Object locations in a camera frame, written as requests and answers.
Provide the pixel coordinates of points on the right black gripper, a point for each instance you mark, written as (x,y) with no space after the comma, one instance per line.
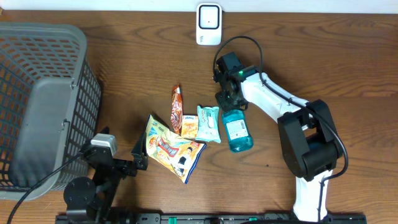
(224,106)

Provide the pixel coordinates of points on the white barcode scanner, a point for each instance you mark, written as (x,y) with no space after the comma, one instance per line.
(209,24)

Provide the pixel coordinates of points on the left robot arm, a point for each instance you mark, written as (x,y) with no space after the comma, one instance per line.
(89,200)

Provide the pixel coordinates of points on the grey plastic basket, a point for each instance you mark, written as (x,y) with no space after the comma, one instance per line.
(50,101)

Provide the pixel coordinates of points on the teal mouthwash bottle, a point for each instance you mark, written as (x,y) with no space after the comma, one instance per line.
(239,138)

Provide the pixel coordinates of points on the orange red snack bar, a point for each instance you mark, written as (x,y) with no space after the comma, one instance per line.
(177,109)

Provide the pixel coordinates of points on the small orange tissue box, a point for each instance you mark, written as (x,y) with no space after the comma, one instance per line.
(189,126)

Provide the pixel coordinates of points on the large snack chip bag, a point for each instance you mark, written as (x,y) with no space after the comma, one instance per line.
(174,152)

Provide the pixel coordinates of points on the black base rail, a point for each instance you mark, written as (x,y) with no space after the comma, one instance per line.
(155,218)

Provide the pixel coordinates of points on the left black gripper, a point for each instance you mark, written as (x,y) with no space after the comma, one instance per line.
(138,156)

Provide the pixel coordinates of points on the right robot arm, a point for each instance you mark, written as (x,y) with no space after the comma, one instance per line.
(309,141)

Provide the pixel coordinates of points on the mint green wipes packet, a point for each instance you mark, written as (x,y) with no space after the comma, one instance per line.
(208,124)

